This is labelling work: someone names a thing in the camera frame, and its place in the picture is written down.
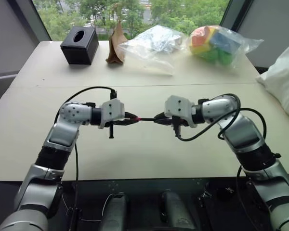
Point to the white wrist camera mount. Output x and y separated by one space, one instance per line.
178 106
113 108

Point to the black tissue box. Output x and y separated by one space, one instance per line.
80 45

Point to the white pillow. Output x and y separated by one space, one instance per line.
283 77

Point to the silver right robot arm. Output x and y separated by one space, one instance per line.
243 134

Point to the red marker cap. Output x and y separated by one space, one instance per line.
137 118

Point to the dark rounded grey shape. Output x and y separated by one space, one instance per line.
177 211
116 211

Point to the plastic bag of colourful blocks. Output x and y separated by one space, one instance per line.
212 45

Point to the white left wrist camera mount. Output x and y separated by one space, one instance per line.
113 108

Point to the brown paper bag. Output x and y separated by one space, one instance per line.
116 45

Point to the thin black marker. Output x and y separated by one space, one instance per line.
148 119

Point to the clear plastic bag with parts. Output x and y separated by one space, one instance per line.
154 48

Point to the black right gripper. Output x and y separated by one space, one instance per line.
177 124

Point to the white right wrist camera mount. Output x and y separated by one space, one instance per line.
178 106

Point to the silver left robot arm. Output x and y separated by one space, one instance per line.
60 134

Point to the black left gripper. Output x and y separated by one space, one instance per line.
111 131

